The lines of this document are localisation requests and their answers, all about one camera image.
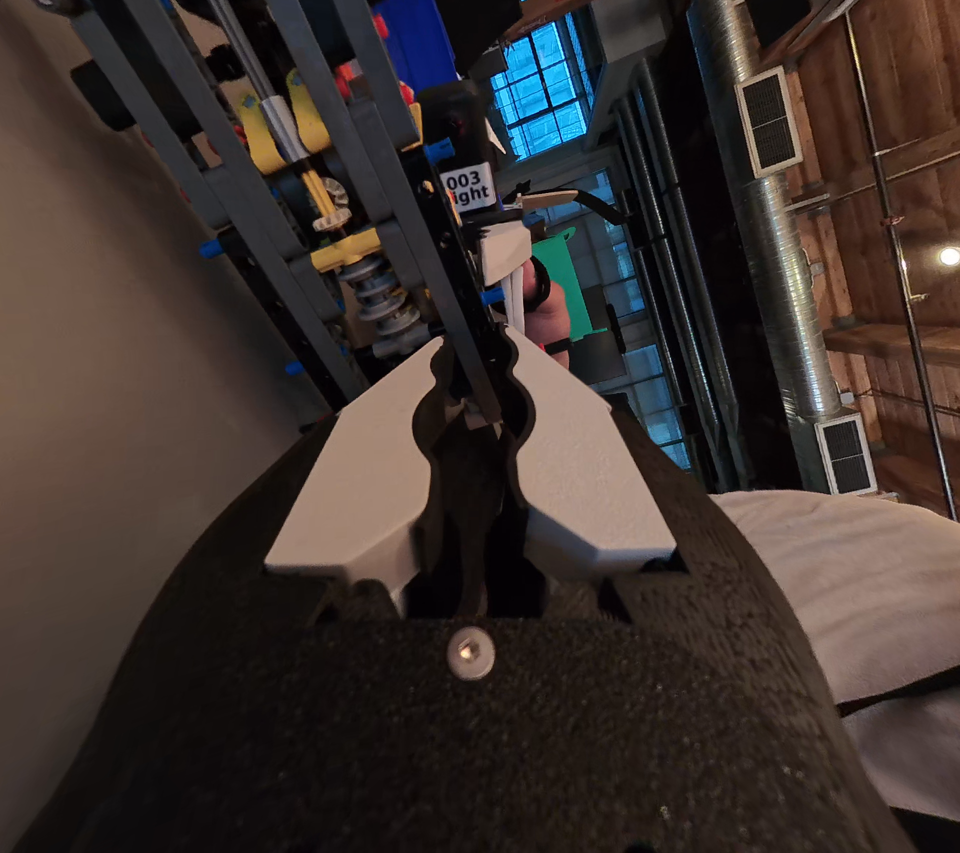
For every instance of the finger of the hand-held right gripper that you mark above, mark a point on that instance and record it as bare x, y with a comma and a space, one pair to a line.
504, 253

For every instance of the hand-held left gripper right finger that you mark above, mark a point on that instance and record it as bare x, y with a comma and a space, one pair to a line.
585, 485

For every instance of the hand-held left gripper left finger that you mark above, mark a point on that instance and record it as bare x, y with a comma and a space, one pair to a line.
352, 493

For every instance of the toy car chassis model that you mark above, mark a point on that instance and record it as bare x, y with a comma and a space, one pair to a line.
319, 80

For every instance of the grey desk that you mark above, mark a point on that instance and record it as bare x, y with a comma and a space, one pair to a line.
112, 343

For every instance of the person's right hand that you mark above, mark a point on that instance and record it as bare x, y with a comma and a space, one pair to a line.
551, 332

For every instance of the wooden instruction board stand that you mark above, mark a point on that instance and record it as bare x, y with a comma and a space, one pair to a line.
551, 199

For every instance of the green tote bag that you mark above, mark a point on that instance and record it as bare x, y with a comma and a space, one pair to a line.
577, 290

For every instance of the paned window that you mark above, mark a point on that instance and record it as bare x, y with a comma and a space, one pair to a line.
544, 88

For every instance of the blue plastic bin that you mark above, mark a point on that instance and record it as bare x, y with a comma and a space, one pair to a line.
416, 43

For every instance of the bundle of dark ceiling pipes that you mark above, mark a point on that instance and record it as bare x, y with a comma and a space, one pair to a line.
667, 268

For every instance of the white vent grille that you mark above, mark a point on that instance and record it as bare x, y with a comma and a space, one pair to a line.
846, 454
766, 122

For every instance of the thin metal conduit pipe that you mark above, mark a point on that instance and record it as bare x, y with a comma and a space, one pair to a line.
892, 230

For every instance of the round ceiling lamp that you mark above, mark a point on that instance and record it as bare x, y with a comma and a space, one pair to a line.
949, 257

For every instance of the silver ventilation duct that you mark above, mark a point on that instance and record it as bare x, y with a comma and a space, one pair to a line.
772, 253

